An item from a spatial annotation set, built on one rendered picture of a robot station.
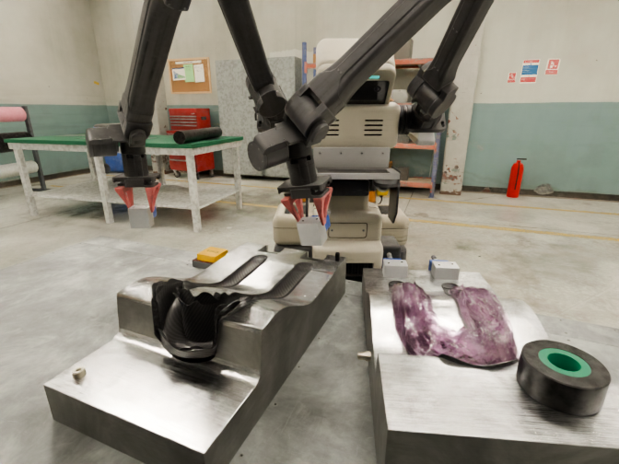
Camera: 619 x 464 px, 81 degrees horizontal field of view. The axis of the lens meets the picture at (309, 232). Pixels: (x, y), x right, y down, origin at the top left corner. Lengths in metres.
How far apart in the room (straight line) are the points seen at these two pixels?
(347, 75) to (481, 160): 5.45
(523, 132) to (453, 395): 5.74
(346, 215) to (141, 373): 0.76
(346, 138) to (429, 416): 0.82
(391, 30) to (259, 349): 0.53
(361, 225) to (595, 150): 5.39
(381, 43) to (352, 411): 0.57
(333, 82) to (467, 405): 0.51
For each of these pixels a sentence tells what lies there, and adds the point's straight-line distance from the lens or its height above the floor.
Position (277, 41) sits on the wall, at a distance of 6.67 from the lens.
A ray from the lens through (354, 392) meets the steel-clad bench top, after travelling 0.59.
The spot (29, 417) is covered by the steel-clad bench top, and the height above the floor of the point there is 0.80.
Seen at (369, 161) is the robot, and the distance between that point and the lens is 1.07.
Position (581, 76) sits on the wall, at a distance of 6.22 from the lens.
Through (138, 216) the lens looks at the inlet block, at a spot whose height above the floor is 0.94.
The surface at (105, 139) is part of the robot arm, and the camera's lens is 0.99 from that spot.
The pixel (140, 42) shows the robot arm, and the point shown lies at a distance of 0.82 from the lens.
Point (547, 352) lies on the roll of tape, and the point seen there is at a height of 0.94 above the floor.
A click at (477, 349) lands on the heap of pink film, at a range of 0.56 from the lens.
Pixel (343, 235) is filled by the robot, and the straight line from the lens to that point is 1.15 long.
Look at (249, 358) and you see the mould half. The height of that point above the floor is 0.89.
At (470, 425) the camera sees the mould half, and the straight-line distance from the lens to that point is 0.43.
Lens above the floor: 1.20
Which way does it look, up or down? 19 degrees down
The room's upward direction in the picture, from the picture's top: straight up
